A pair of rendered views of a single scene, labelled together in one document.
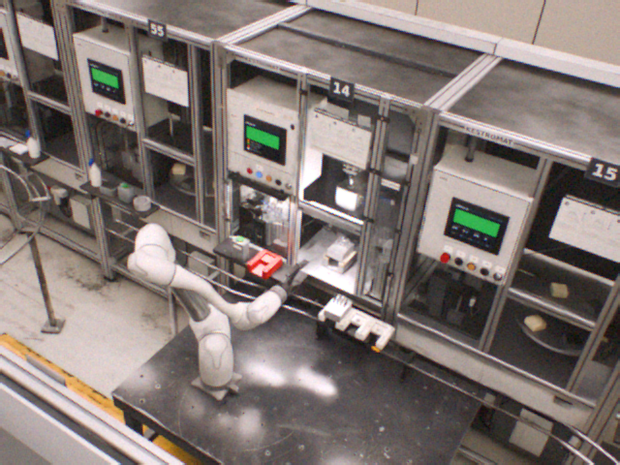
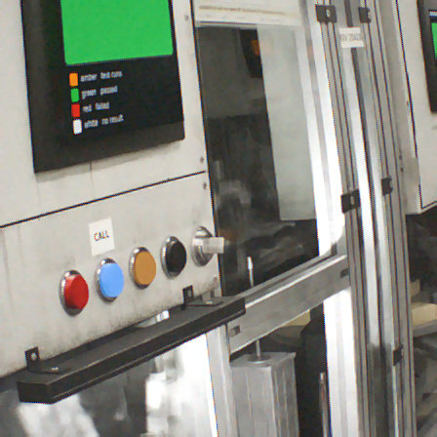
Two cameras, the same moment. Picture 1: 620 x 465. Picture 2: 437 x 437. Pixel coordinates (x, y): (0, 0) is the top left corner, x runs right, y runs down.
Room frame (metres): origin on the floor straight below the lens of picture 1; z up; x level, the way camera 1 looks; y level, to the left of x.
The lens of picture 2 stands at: (2.71, 1.39, 1.59)
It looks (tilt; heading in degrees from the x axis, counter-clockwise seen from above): 7 degrees down; 269
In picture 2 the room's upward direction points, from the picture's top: 6 degrees counter-clockwise
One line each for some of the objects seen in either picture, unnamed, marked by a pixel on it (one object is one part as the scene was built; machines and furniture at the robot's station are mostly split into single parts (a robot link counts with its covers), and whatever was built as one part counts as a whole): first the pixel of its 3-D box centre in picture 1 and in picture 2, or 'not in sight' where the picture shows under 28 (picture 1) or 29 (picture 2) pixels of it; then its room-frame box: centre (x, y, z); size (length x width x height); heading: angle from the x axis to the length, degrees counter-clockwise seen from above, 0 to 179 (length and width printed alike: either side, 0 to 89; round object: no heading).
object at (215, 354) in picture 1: (215, 356); not in sight; (2.06, 0.41, 0.85); 0.18 x 0.16 x 0.22; 13
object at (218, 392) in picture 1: (220, 379); not in sight; (2.04, 0.39, 0.71); 0.22 x 0.18 x 0.06; 61
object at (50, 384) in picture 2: (258, 185); (137, 336); (2.78, 0.30, 1.37); 0.36 x 0.04 x 0.04; 61
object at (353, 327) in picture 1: (356, 326); not in sight; (2.34, -0.26, 0.84); 0.36 x 0.14 x 0.10; 61
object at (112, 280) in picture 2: not in sight; (107, 280); (2.80, 0.30, 1.42); 0.03 x 0.02 x 0.03; 61
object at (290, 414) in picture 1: (302, 394); not in sight; (2.03, -0.02, 0.66); 1.50 x 1.06 x 0.04; 61
